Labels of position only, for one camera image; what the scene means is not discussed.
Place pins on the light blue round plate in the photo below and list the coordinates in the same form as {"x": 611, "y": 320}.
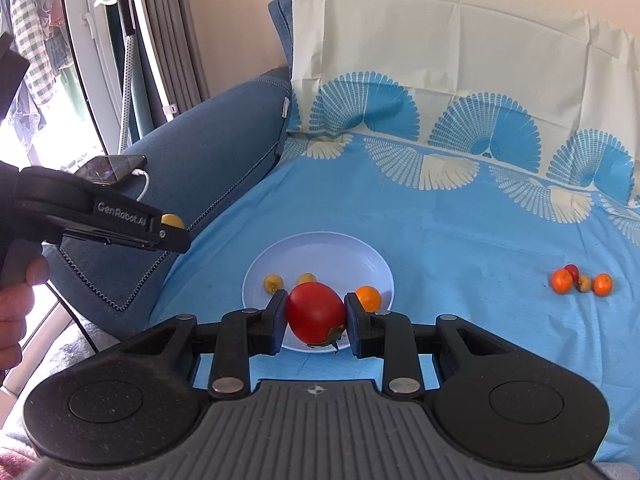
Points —
{"x": 330, "y": 260}

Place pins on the black smartphone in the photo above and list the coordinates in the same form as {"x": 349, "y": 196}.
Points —
{"x": 107, "y": 167}

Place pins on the checked hanging shirt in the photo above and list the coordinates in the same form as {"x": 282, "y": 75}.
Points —
{"x": 30, "y": 20}

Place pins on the person's left hand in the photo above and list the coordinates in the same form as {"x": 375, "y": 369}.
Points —
{"x": 15, "y": 320}

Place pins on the red tomato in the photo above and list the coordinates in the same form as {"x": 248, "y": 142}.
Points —
{"x": 572, "y": 271}
{"x": 315, "y": 317}

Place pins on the blue fan-patterned bedsheet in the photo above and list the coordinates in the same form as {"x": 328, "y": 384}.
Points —
{"x": 450, "y": 200}

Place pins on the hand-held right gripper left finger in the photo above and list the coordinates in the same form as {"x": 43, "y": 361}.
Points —
{"x": 280, "y": 322}

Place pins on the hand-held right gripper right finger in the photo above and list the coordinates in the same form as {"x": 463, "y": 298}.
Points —
{"x": 352, "y": 322}

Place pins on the orange tangerine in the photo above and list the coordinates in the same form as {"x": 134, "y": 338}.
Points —
{"x": 368, "y": 298}
{"x": 561, "y": 281}
{"x": 602, "y": 285}

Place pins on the white window frame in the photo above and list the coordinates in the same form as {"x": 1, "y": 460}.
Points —
{"x": 90, "y": 60}

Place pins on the white fluffy towel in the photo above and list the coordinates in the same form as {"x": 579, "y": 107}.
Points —
{"x": 42, "y": 365}

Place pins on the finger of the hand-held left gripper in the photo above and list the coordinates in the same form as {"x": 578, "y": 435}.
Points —
{"x": 172, "y": 237}

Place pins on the small yellow fruit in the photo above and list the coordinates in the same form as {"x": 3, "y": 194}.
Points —
{"x": 306, "y": 278}
{"x": 582, "y": 284}
{"x": 272, "y": 284}
{"x": 171, "y": 219}

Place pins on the grey curtain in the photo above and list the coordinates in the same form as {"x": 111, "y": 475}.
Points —
{"x": 185, "y": 35}

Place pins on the white steamer pole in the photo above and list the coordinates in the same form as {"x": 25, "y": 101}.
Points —
{"x": 150, "y": 35}

